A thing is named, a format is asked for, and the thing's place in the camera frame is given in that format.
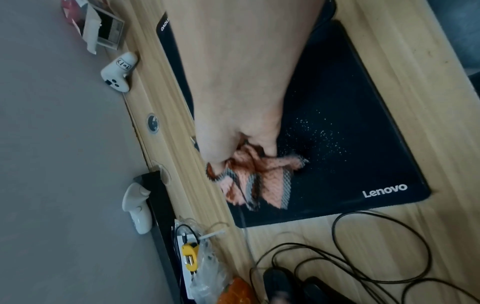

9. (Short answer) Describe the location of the person's right hand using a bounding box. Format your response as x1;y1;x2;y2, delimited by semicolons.
166;0;328;166

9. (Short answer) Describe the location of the black mouse pad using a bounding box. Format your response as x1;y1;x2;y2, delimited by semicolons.
155;0;339;121
187;19;432;229

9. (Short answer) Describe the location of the pink cleaning cloth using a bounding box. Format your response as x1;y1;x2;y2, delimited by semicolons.
205;142;311;212

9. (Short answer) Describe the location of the black mouse cable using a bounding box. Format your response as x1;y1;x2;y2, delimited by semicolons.
331;209;480;304
248;241;376;304

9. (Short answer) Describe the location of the black mouse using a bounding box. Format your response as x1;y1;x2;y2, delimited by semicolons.
301;276;358;304
262;266;297;304

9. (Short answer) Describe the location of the white controller with label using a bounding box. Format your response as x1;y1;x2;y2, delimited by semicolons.
99;52;139;93

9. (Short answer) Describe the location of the small open cardboard box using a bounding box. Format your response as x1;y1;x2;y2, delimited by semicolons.
81;3;126;55

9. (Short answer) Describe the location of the long black bar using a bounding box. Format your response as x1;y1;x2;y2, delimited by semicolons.
132;170;185;304

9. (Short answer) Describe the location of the pink box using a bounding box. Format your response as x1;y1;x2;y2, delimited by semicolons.
60;0;91;34

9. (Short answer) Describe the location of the yellow tape measure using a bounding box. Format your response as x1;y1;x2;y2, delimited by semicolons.
181;241;200;272

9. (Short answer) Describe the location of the clear plastic bag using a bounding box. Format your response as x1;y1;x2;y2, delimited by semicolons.
174;218;232;304

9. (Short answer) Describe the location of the orange juice bottle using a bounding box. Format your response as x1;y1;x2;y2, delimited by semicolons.
218;277;256;304

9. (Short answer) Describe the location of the white strap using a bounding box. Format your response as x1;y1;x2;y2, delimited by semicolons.
198;226;230;240

